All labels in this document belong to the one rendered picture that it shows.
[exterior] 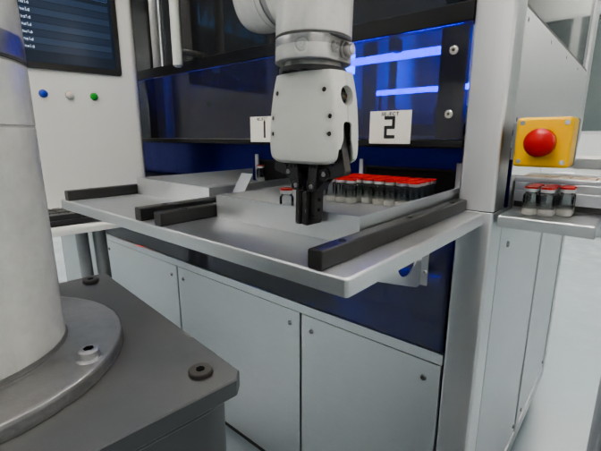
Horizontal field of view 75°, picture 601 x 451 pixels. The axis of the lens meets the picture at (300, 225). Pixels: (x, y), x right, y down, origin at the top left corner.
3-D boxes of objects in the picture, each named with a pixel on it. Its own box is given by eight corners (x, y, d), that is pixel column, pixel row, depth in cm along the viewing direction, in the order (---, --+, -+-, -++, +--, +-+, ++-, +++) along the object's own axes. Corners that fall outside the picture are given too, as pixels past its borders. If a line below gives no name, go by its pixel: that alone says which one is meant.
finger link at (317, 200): (341, 168, 45) (338, 225, 46) (318, 166, 47) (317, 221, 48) (324, 169, 43) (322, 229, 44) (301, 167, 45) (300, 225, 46)
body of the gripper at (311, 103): (370, 62, 43) (364, 165, 45) (300, 72, 50) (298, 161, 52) (329, 48, 38) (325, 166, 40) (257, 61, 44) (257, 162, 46)
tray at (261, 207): (340, 193, 87) (340, 177, 86) (459, 207, 70) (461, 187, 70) (216, 216, 61) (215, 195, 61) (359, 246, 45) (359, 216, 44)
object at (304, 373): (219, 276, 288) (213, 154, 269) (540, 392, 157) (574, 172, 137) (71, 324, 214) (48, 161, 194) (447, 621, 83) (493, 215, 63)
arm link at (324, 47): (369, 43, 43) (368, 72, 44) (308, 54, 49) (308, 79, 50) (324, 24, 37) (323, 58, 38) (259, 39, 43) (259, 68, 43)
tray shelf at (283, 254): (241, 185, 115) (241, 179, 115) (495, 216, 71) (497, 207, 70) (61, 208, 80) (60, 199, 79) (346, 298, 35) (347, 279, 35)
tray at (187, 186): (252, 180, 112) (251, 168, 111) (325, 188, 95) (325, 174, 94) (138, 193, 86) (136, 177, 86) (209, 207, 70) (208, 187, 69)
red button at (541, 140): (526, 156, 59) (529, 128, 58) (556, 157, 57) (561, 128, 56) (520, 157, 56) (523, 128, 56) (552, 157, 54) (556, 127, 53)
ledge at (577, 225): (516, 213, 74) (518, 204, 73) (602, 223, 66) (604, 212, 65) (495, 225, 64) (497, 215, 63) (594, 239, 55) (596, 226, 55)
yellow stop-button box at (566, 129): (522, 164, 65) (528, 119, 64) (574, 165, 61) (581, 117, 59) (511, 165, 60) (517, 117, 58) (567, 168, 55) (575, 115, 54)
